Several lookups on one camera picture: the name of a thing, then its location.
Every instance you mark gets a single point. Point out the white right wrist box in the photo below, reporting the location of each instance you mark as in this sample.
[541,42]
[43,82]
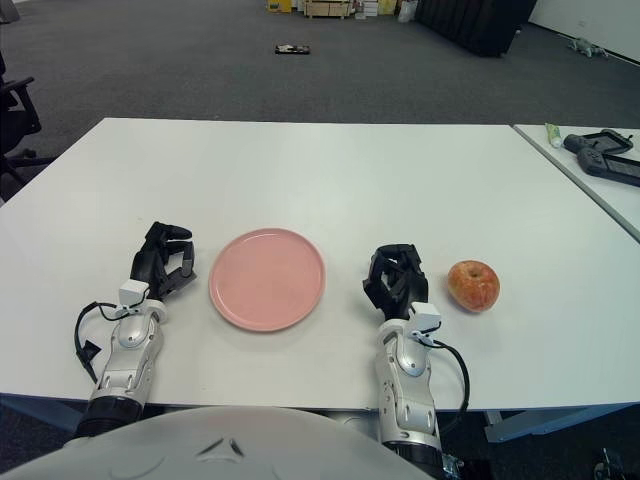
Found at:
[426,317]

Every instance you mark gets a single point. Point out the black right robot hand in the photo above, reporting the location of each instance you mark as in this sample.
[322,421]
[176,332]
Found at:
[400,295]

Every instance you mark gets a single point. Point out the grey plush toy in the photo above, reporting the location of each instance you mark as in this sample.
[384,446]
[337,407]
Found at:
[585,47]

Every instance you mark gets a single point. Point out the red yellow apple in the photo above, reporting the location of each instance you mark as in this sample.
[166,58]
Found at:
[474,287]

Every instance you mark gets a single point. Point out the black office chair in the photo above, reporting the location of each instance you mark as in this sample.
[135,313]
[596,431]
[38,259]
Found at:
[15,120]

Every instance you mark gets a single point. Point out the black handheld controller with frame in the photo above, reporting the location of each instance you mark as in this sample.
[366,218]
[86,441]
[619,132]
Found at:
[575,141]

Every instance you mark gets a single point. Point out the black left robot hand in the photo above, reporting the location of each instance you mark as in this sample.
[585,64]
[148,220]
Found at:
[150,265]

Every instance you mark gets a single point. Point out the white plastic bag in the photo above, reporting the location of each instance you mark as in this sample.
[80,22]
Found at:
[406,11]

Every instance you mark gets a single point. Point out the green white tube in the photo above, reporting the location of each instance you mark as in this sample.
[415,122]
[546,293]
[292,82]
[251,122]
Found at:
[553,135]

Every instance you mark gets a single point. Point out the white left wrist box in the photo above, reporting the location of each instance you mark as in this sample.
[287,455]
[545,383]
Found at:
[134,293]

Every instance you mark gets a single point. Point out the black handheld controller with screen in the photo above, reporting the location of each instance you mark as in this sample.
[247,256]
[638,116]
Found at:
[592,161]

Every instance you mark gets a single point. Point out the blue grey table frame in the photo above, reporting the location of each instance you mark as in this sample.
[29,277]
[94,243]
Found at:
[550,417]

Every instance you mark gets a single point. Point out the wooden crate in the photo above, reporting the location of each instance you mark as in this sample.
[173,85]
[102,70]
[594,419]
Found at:
[330,9]

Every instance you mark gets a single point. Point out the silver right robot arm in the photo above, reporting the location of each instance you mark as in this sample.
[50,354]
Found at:
[405,360]

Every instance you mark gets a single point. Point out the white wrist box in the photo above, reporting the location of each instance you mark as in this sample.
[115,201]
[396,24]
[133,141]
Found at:
[426,317]
[134,293]

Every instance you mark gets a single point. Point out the grey robot torso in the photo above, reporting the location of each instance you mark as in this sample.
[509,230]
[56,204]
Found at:
[215,450]

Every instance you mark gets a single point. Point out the black flat device on floor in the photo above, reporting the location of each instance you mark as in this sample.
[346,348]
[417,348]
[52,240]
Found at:
[292,49]

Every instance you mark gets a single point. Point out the black curtain partition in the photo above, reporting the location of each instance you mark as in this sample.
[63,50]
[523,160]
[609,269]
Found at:
[475,25]

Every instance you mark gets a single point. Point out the pink round plate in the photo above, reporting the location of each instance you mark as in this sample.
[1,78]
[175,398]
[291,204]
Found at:
[267,280]

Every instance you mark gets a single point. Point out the yellow cardboard box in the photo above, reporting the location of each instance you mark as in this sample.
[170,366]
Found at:
[280,5]

